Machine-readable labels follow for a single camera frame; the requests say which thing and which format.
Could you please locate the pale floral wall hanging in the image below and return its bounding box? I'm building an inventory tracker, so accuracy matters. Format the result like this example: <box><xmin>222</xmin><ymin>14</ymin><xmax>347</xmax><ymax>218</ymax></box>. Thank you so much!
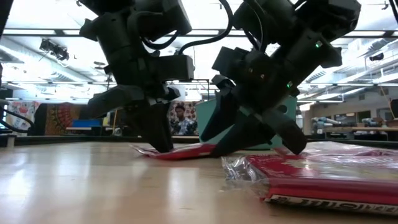
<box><xmin>6</xmin><ymin>100</ymin><xmax>42</xmax><ymax>132</ymax></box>

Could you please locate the blue box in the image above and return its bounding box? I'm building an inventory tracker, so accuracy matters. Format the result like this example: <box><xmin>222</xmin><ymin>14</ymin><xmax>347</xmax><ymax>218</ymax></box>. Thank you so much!
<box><xmin>72</xmin><ymin>119</ymin><xmax>104</xmax><ymax>129</ymax></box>

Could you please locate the wooden top workbench on casters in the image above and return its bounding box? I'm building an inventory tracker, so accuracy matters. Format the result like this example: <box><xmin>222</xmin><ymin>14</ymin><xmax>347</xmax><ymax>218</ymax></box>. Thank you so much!
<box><xmin>323</xmin><ymin>125</ymin><xmax>398</xmax><ymax>141</ymax></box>

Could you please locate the person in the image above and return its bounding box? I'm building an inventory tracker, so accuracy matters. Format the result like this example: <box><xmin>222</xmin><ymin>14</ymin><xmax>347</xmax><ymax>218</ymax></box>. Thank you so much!
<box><xmin>170</xmin><ymin>104</ymin><xmax>198</xmax><ymax>136</ymax></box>

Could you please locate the black ceiling-mounted device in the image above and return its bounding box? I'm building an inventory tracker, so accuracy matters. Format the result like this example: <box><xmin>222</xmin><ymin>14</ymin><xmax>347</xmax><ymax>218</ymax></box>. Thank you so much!
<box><xmin>39</xmin><ymin>38</ymin><xmax>70</xmax><ymax>62</ymax></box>

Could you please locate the teal plastic basket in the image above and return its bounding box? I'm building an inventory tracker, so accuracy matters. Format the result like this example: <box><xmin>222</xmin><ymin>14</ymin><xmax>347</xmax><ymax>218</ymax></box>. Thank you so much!
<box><xmin>195</xmin><ymin>95</ymin><xmax>299</xmax><ymax>151</ymax></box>

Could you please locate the thick black looping cable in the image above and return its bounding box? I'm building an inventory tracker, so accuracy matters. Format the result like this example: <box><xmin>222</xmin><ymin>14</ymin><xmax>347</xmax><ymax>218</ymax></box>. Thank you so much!
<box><xmin>0</xmin><ymin>105</ymin><xmax>35</xmax><ymax>134</ymax></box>

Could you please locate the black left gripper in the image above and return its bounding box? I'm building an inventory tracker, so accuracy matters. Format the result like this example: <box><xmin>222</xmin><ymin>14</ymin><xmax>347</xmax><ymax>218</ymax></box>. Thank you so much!
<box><xmin>86</xmin><ymin>57</ymin><xmax>182</xmax><ymax>154</ymax></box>

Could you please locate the black aluminium rig frame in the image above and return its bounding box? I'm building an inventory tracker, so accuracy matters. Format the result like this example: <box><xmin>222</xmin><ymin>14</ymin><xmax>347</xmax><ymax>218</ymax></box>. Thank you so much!
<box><xmin>0</xmin><ymin>133</ymin><xmax>398</xmax><ymax>151</ymax></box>

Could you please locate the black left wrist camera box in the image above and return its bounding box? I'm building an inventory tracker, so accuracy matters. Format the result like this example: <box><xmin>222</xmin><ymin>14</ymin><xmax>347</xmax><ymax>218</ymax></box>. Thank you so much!
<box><xmin>146</xmin><ymin>54</ymin><xmax>196</xmax><ymax>82</ymax></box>

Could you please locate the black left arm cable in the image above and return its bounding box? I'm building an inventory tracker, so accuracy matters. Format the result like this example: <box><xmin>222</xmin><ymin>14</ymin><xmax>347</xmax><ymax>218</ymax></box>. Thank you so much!
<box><xmin>139</xmin><ymin>0</ymin><xmax>234</xmax><ymax>55</ymax></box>

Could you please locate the black overhead beam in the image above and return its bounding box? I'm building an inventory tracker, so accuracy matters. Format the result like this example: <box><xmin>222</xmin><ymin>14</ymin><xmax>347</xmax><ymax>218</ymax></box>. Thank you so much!
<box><xmin>0</xmin><ymin>29</ymin><xmax>398</xmax><ymax>39</ymax></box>

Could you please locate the red Orville popcorn bag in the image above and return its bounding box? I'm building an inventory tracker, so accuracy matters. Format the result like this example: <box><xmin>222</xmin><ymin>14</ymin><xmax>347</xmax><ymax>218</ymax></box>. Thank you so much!
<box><xmin>129</xmin><ymin>142</ymin><xmax>218</xmax><ymax>161</ymax></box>
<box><xmin>221</xmin><ymin>154</ymin><xmax>398</xmax><ymax>217</ymax></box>
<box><xmin>273</xmin><ymin>141</ymin><xmax>398</xmax><ymax>157</ymax></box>

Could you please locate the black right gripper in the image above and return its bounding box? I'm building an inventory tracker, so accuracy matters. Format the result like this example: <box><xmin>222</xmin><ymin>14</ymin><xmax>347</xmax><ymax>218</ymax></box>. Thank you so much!
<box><xmin>199</xmin><ymin>50</ymin><xmax>308</xmax><ymax>157</ymax></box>

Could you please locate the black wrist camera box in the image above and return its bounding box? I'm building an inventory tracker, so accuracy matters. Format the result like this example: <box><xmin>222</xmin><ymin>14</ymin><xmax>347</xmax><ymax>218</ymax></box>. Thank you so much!
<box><xmin>146</xmin><ymin>54</ymin><xmax>196</xmax><ymax>82</ymax></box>
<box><xmin>212</xmin><ymin>45</ymin><xmax>250</xmax><ymax>76</ymax></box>

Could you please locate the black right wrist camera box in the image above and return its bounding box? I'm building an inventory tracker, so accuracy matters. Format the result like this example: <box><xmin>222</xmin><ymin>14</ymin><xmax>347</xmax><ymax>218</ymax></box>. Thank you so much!
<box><xmin>212</xmin><ymin>45</ymin><xmax>250</xmax><ymax>76</ymax></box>

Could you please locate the orange dark patterned wall hanging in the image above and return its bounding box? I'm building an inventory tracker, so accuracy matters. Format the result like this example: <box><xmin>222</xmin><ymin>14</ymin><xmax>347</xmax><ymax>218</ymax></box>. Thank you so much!
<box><xmin>44</xmin><ymin>102</ymin><xmax>82</xmax><ymax>136</ymax></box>

